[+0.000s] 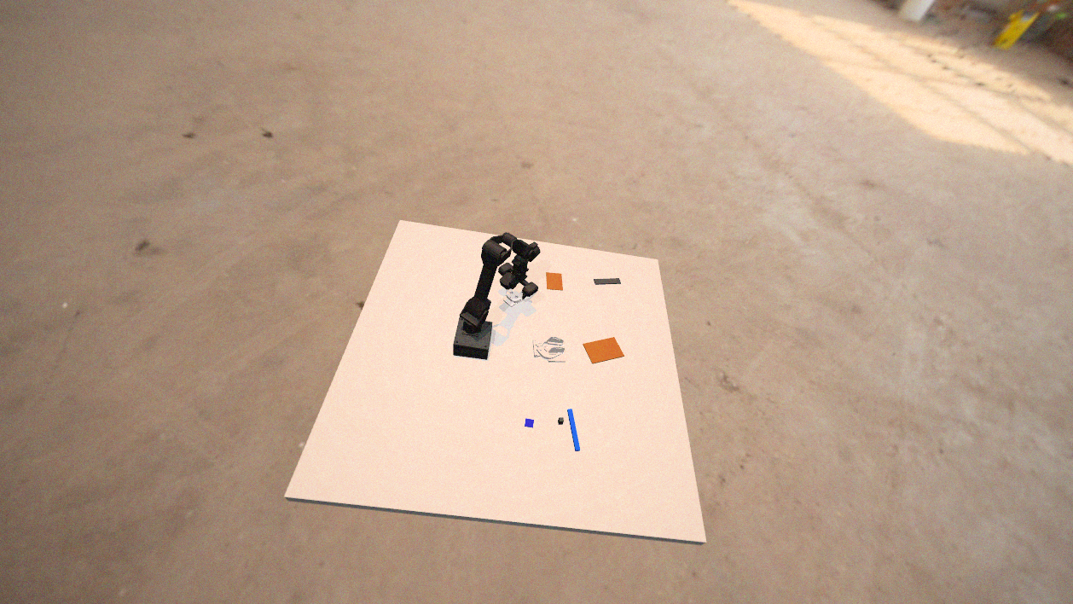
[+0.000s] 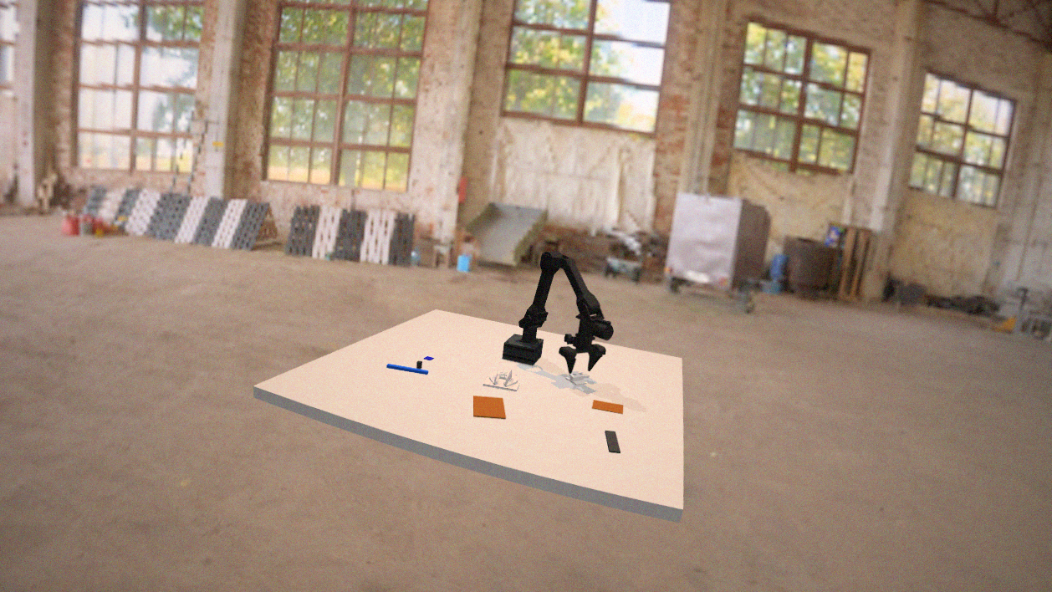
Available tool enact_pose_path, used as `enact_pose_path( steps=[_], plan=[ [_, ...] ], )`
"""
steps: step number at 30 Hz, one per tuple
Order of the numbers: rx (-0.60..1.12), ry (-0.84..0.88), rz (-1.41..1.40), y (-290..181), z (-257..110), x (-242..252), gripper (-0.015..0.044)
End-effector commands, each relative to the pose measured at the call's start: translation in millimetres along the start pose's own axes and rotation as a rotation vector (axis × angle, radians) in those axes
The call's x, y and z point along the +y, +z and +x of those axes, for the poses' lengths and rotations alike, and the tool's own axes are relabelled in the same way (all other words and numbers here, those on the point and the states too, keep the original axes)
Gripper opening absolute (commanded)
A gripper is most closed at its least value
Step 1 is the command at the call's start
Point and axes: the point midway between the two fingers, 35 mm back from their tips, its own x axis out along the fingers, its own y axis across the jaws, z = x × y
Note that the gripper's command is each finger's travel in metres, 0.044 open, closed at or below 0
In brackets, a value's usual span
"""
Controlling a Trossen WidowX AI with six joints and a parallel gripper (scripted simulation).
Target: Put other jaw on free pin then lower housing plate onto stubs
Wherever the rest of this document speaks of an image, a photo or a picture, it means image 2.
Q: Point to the blue flat bar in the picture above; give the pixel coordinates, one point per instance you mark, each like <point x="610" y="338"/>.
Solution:
<point x="405" y="368"/>

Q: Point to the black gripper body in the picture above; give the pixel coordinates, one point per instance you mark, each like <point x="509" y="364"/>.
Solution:
<point x="584" y="345"/>

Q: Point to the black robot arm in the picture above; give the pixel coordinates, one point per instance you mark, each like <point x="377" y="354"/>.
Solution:
<point x="587" y="303"/>

